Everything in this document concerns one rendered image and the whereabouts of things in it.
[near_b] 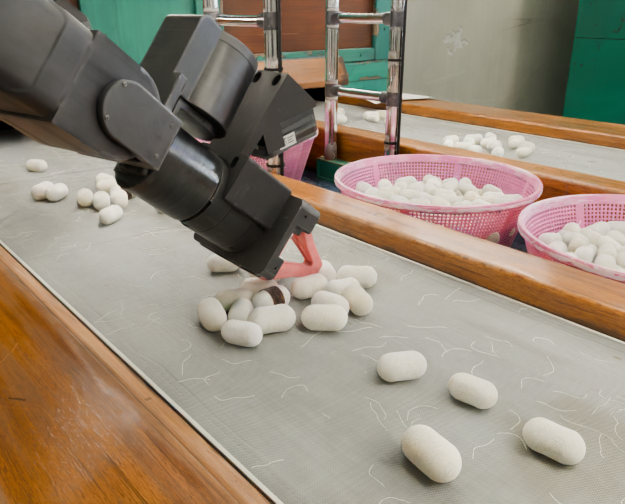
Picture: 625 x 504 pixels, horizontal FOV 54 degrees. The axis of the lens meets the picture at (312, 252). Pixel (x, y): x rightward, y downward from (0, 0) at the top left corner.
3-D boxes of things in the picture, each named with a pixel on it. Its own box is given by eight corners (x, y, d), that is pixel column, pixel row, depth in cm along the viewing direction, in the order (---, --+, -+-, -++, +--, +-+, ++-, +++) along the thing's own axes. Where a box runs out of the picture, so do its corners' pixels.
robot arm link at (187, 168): (204, 145, 49) (135, 93, 44) (250, 146, 45) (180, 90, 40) (166, 222, 47) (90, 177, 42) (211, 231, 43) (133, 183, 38)
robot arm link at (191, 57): (199, 70, 50) (92, -43, 40) (282, 77, 45) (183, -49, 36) (136, 195, 48) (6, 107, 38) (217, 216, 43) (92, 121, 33)
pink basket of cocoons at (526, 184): (508, 302, 68) (519, 220, 64) (298, 258, 79) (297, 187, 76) (548, 230, 89) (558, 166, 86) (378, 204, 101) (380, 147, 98)
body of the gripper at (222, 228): (244, 183, 54) (182, 137, 49) (319, 211, 47) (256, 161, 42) (206, 247, 54) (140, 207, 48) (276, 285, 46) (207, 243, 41)
